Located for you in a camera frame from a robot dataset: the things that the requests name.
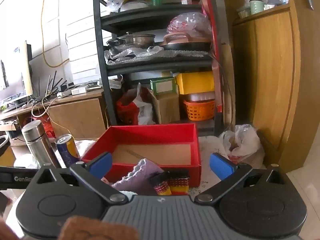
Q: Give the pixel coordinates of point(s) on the white crumpled shopping bag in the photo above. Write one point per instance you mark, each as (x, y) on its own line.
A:
(143, 110)

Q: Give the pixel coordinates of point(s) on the computer monitor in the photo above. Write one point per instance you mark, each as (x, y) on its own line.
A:
(12, 77)

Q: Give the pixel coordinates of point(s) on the metal cooking pot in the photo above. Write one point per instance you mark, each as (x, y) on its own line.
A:
(136, 40)

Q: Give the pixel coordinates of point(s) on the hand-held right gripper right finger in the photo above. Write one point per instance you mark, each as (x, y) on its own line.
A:
(220, 165)

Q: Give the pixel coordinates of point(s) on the black router with antennas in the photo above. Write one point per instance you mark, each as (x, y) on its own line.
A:
(53, 85)

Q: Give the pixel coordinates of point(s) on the yellow box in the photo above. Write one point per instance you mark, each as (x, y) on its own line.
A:
(196, 82)

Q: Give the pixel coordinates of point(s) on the white power strip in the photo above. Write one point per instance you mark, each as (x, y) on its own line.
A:
(75, 91)

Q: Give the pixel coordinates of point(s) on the purple knit cloth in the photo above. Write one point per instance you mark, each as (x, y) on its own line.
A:
(140, 177)

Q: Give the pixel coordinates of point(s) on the wooden cabinet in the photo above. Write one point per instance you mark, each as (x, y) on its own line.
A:
(272, 80)

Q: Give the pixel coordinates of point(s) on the white plastic bag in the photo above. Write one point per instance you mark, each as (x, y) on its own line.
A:
(243, 142)

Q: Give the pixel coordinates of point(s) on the red gift bag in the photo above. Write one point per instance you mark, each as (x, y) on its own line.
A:
(126, 111)

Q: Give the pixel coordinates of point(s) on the white bowl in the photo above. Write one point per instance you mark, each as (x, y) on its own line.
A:
(133, 6)

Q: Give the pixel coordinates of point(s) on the black pan with lid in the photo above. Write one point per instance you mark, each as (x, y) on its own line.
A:
(186, 44)

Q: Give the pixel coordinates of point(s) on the clear bubble wrap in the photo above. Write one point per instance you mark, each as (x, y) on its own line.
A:
(150, 53)

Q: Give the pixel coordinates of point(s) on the red cardboard box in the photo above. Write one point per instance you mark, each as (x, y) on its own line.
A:
(155, 136)

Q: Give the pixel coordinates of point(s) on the black metal shelf rack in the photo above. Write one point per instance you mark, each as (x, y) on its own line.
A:
(102, 55)

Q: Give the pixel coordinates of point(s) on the orange plastic basket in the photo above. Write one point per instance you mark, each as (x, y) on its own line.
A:
(199, 110)

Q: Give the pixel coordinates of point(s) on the blue and yellow drink can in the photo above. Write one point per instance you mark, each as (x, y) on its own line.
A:
(68, 150)

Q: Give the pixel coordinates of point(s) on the red plastic bag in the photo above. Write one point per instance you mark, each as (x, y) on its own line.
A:
(43, 127)

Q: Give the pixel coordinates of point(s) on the stainless steel thermos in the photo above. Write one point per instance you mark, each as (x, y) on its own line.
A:
(37, 142)

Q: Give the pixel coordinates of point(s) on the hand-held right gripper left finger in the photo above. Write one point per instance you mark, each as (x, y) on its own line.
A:
(101, 163)

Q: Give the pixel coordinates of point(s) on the pink plastic bag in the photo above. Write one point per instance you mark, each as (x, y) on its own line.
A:
(190, 23)

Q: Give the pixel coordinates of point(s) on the wooden media console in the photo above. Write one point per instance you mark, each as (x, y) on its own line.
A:
(75, 115)

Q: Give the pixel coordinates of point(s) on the green box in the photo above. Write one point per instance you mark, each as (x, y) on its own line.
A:
(163, 85)

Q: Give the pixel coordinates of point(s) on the floral tablecloth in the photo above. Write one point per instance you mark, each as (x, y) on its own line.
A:
(210, 150)

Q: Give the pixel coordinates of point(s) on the brown cardboard box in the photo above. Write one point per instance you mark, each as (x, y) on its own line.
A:
(168, 108)

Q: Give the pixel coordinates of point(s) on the green ceramic mug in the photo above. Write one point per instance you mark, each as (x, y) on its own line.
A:
(256, 7)

